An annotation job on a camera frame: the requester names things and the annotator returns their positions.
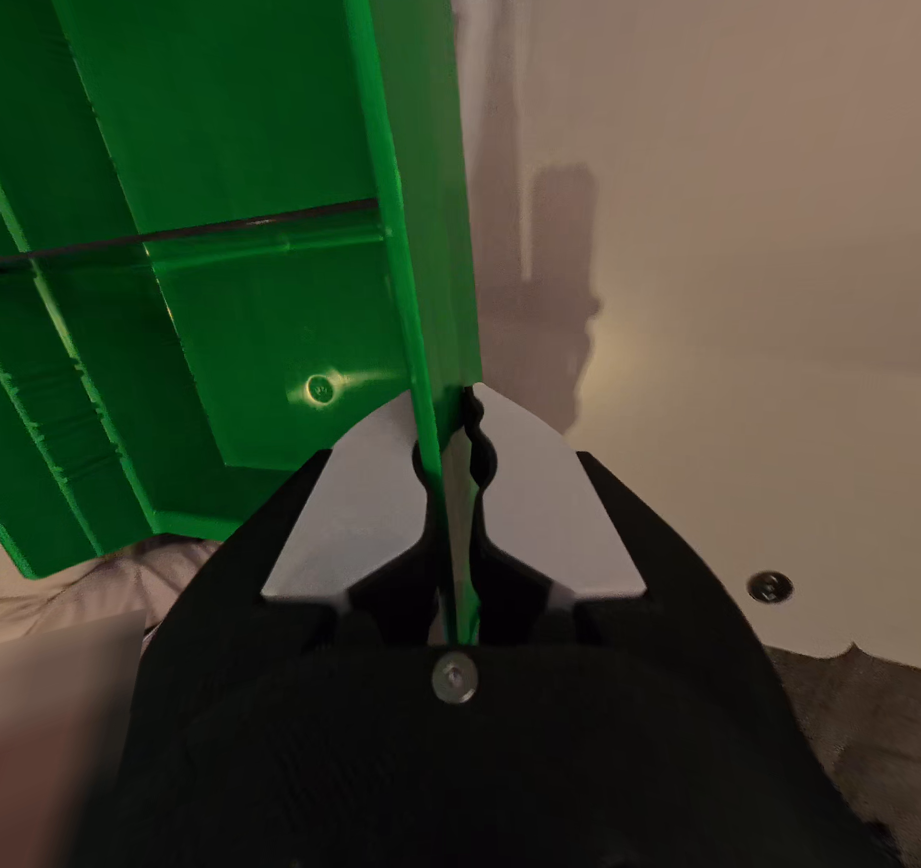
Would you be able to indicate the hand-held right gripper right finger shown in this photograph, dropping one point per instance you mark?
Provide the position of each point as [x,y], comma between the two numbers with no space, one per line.
[554,515]

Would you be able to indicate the green plastic bin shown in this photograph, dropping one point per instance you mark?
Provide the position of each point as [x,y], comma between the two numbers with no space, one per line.
[216,91]

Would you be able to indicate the round metal table insert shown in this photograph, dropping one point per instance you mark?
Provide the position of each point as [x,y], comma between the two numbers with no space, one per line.
[770,586]

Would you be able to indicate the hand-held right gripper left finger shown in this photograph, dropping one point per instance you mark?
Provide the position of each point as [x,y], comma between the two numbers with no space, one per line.
[345,523]

